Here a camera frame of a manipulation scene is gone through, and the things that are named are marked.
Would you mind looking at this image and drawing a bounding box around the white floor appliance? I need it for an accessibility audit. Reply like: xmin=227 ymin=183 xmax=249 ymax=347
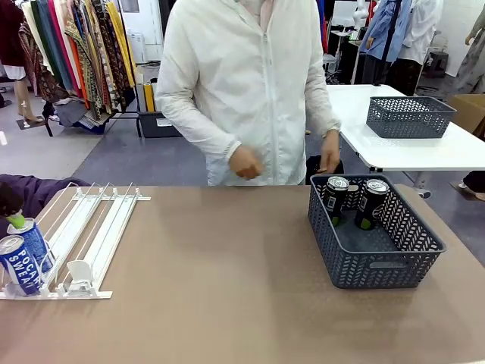
xmin=127 ymin=32 xmax=147 ymax=64

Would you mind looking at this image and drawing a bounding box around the beige display mannequin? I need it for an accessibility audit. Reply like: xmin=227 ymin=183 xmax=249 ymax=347
xmin=2 ymin=64 xmax=45 ymax=127

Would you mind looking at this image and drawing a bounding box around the blue hanging shirt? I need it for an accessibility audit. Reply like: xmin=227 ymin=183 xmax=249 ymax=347
xmin=358 ymin=0 xmax=412 ymax=64

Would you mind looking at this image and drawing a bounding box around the person in white jacket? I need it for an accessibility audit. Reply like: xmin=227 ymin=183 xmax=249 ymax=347
xmin=155 ymin=0 xmax=342 ymax=187

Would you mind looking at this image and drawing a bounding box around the grey plastic lattice basket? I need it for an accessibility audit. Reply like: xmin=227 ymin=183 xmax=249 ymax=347
xmin=366 ymin=96 xmax=458 ymax=140
xmin=307 ymin=173 xmax=448 ymax=290

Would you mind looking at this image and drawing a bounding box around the yellow hanging fabric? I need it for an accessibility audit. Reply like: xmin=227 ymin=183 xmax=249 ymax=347
xmin=105 ymin=2 xmax=136 ymax=89

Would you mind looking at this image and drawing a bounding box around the person's left hand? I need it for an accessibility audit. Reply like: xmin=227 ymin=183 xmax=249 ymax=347
xmin=319 ymin=130 xmax=342 ymax=174

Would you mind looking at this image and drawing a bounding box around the white dispenser pusher paddle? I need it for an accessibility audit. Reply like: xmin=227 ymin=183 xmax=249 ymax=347
xmin=65 ymin=259 xmax=96 ymax=293

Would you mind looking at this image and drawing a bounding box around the black clothes stand pole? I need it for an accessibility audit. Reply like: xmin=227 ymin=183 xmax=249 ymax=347
xmin=380 ymin=0 xmax=403 ymax=86

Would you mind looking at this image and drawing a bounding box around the teal hanging fabric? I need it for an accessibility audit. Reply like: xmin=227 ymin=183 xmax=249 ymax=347
xmin=37 ymin=0 xmax=74 ymax=93

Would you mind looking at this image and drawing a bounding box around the green hanging fabric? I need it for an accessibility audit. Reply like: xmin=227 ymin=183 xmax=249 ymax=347
xmin=30 ymin=0 xmax=61 ymax=83

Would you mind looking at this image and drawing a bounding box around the orange hanging fabric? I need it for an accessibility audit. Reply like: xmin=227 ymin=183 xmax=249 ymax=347
xmin=67 ymin=41 xmax=92 ymax=111

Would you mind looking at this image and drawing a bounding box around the dark patterned hanging fabric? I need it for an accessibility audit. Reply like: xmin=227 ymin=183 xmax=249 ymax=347
xmin=90 ymin=0 xmax=130 ymax=111

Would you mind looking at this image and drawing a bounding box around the olive patterned hanging fabric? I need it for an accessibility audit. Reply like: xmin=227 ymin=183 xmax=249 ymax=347
xmin=64 ymin=14 xmax=114 ymax=123

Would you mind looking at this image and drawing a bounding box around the grey fabric pile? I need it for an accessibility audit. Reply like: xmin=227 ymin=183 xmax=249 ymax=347
xmin=55 ymin=100 xmax=111 ymax=136

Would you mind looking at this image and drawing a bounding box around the blue Pocari Sweat can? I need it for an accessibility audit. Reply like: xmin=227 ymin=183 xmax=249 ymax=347
xmin=0 ymin=234 xmax=43 ymax=297
xmin=6 ymin=217 xmax=53 ymax=275

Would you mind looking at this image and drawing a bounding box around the black Pepsi can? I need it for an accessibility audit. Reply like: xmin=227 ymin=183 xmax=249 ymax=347
xmin=353 ymin=178 xmax=391 ymax=232
xmin=321 ymin=175 xmax=350 ymax=229

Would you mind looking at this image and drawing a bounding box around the person's right forearm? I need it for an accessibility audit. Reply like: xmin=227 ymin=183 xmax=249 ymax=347
xmin=157 ymin=100 xmax=243 ymax=161

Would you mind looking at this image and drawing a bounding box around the brown patterned garment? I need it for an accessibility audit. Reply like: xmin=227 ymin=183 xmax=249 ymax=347
xmin=18 ymin=22 xmax=71 ymax=104

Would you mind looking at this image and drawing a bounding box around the brown cardboard box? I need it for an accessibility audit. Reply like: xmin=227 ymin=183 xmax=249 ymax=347
xmin=449 ymin=93 xmax=485 ymax=134

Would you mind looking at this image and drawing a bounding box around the dark purple cloth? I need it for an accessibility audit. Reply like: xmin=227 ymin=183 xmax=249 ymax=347
xmin=0 ymin=173 xmax=92 ymax=238

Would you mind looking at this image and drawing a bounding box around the person's right hand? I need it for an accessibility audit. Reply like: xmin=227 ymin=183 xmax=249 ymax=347
xmin=229 ymin=146 xmax=264 ymax=181

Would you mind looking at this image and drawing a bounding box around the white hanging shirt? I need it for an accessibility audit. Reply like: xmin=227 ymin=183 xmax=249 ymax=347
xmin=397 ymin=0 xmax=444 ymax=65

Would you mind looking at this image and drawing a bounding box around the small black step stool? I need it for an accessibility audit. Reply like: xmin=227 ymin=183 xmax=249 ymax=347
xmin=429 ymin=51 xmax=450 ymax=79

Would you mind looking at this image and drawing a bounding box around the grey storage bin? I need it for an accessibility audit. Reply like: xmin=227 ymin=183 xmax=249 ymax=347
xmin=138 ymin=110 xmax=183 ymax=139

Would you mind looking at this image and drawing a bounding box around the person's left forearm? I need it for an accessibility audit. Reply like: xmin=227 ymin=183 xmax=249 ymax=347
xmin=305 ymin=85 xmax=342 ymax=138

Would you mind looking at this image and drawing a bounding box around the yellow board panel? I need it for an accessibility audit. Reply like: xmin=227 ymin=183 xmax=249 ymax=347
xmin=143 ymin=83 xmax=156 ymax=113

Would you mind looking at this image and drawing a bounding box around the white can dispenser rack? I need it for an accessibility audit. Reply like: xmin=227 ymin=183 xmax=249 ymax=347
xmin=0 ymin=181 xmax=152 ymax=301

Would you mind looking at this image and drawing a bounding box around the white side table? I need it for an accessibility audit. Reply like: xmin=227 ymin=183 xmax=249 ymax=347
xmin=325 ymin=83 xmax=485 ymax=199

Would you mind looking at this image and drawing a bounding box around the seated person's leg and shoe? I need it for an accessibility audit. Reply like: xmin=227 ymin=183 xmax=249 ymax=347
xmin=449 ymin=170 xmax=485 ymax=202

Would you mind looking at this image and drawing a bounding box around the mannequin in grey dress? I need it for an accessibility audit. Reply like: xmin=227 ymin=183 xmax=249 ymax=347
xmin=454 ymin=7 xmax=485 ymax=96

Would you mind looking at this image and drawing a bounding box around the dark red garment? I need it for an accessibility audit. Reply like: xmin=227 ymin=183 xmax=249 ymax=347
xmin=0 ymin=0 xmax=26 ymax=67

